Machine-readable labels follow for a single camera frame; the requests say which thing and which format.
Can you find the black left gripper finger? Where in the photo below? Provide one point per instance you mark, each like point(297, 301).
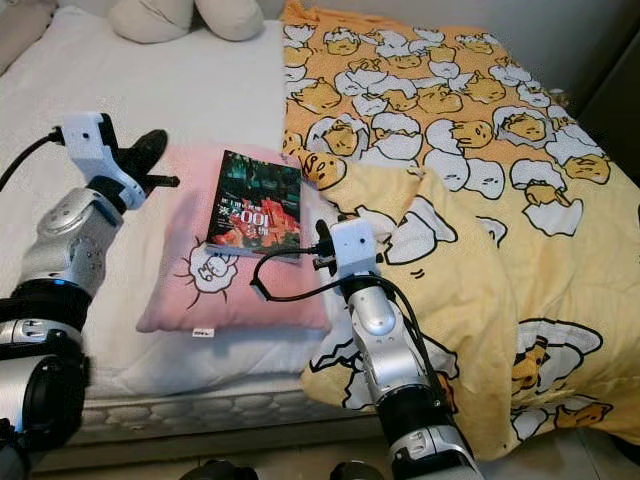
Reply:
point(163, 181)
point(150, 145)

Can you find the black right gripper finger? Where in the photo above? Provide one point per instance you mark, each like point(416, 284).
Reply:
point(322, 233)

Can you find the dark green red book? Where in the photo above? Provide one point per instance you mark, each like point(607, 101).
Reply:
point(250, 205)

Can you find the pink cartoon pillow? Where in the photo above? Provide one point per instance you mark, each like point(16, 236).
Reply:
point(175, 290)

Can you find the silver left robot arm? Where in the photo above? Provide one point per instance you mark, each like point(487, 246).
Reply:
point(75, 240)

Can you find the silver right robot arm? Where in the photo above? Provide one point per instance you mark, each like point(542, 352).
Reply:
point(380, 335)

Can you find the white bed sheet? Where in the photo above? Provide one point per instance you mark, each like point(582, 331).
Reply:
point(100, 70)

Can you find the beige round pillow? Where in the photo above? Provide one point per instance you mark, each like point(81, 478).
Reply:
point(228, 18)
point(150, 20)

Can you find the yellow cartoon egg blanket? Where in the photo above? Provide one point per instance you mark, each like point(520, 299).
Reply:
point(450, 120)

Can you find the robot right leg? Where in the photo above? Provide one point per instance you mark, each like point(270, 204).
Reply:
point(355, 472)

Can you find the dark brown cabinet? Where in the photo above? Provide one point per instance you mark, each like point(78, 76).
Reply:
point(610, 120)

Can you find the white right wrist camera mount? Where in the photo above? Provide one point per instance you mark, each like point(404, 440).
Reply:
point(355, 245)

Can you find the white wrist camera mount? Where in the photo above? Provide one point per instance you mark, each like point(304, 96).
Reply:
point(90, 140)
point(355, 245)

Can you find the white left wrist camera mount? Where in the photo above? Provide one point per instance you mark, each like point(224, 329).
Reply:
point(90, 140)

